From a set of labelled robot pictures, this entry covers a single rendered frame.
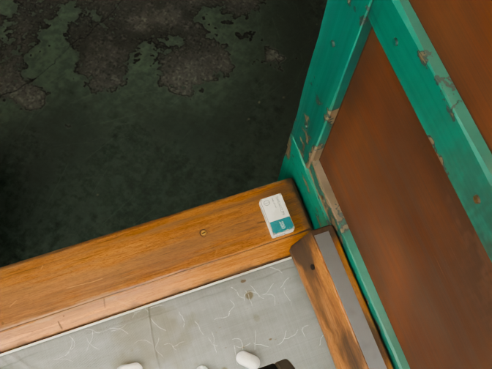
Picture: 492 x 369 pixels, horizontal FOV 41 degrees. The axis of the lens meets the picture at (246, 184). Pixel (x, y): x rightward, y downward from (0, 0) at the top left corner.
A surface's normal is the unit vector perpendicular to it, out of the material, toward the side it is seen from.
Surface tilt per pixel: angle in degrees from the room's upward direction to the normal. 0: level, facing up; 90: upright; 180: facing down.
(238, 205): 0
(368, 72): 90
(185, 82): 0
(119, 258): 0
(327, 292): 67
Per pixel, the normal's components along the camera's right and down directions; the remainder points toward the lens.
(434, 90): -0.94, 0.29
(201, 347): 0.07, -0.39
